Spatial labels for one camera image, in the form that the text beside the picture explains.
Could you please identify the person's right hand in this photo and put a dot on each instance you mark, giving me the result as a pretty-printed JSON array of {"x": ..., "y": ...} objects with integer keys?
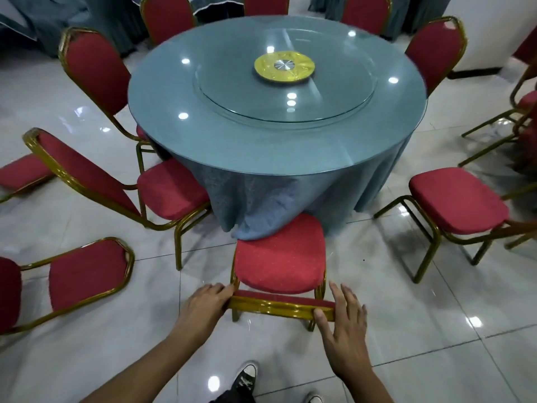
[{"x": 346, "y": 339}]

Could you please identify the person's left hand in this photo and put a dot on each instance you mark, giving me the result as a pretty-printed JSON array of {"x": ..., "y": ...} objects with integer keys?
[{"x": 201, "y": 310}]

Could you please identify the person's left forearm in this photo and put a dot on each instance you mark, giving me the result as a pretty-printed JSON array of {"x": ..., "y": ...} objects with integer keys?
[{"x": 138, "y": 369}]

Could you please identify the blue round table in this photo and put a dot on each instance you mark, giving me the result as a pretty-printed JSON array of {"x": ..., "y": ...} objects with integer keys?
[{"x": 235, "y": 134}]

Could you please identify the glass lazy susan turntable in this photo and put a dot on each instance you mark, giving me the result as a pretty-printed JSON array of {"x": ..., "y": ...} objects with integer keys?
[{"x": 235, "y": 88}]

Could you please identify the black white canvas sneaker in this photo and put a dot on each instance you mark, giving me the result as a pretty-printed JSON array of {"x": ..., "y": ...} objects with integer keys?
[
  {"x": 245, "y": 377},
  {"x": 314, "y": 398}
]

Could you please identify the black trousers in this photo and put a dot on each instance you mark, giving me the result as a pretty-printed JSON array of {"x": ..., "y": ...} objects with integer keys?
[{"x": 233, "y": 396}]

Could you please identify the yellow turntable base disc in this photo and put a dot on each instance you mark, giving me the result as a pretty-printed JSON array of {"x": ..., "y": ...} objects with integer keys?
[{"x": 264, "y": 71}]

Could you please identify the white clothed table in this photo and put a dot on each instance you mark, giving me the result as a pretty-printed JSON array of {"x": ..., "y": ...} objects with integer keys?
[
  {"x": 197, "y": 2},
  {"x": 10, "y": 18}
]

